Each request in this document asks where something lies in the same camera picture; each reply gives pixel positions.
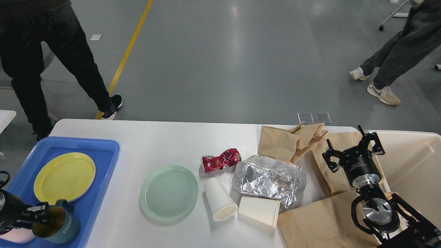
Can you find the crumpled small brown paper bag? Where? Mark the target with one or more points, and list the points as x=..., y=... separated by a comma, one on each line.
x=289, y=145

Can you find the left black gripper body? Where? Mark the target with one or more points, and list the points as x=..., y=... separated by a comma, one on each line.
x=11, y=210

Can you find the beige plastic bin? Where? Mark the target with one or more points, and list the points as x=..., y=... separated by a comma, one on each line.
x=412, y=168

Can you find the person in black clothes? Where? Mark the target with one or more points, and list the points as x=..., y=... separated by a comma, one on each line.
x=25, y=24

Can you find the grey office chair left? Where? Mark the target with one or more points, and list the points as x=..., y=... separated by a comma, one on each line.
x=5, y=80

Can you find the white side table corner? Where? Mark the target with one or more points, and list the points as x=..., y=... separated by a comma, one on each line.
x=6, y=116

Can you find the large brown paper bag front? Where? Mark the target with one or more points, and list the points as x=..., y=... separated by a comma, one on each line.
x=325, y=223

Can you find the crumpled aluminium foil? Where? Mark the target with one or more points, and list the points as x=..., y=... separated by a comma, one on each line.
x=265, y=177

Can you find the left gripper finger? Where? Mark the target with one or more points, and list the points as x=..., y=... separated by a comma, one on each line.
x=22, y=225
x=38, y=213

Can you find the yellow plate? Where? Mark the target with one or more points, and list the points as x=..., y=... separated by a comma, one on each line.
x=68, y=176

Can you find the dark teal mug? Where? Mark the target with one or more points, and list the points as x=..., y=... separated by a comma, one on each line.
x=61, y=227

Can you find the light green plate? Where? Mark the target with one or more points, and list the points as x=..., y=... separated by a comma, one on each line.
x=168, y=193

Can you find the crushed red can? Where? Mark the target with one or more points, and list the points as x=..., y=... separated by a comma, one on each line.
x=228, y=158

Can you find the white paper cup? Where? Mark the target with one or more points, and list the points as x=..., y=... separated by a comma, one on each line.
x=221, y=204

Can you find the white chair base right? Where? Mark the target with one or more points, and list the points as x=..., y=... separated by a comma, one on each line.
x=395, y=14

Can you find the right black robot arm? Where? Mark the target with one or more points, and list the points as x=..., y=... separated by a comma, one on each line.
x=394, y=222

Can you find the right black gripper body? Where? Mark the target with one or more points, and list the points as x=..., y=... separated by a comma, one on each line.
x=359, y=167

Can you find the brown paper bag under gripper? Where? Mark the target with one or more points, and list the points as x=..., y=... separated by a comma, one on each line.
x=328, y=172

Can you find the pink mug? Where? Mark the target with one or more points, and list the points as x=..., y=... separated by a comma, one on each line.
x=19, y=236

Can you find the blue plastic tray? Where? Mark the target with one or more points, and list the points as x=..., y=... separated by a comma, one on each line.
x=104, y=153

